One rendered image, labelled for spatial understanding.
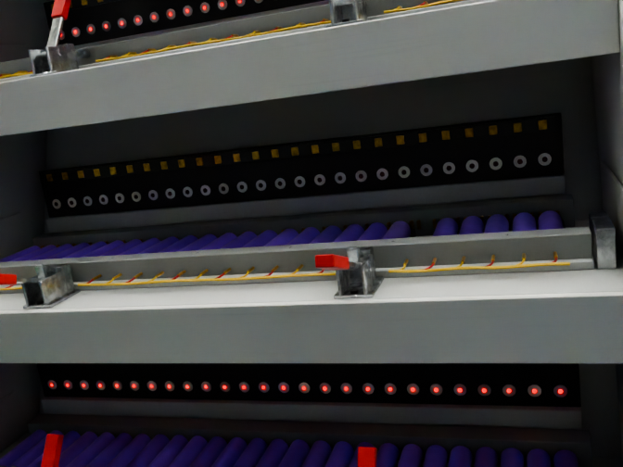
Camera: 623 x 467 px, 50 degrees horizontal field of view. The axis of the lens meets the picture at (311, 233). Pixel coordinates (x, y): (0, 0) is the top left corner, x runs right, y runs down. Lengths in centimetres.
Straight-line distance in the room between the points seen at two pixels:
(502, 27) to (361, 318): 22
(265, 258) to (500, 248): 18
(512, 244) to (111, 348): 31
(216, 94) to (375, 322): 22
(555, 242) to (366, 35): 19
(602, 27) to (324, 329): 27
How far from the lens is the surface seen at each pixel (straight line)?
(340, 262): 41
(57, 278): 59
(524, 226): 53
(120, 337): 54
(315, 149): 64
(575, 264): 48
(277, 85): 51
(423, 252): 49
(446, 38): 48
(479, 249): 49
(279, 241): 57
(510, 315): 44
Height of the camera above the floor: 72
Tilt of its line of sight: 7 degrees up
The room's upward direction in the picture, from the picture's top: 1 degrees counter-clockwise
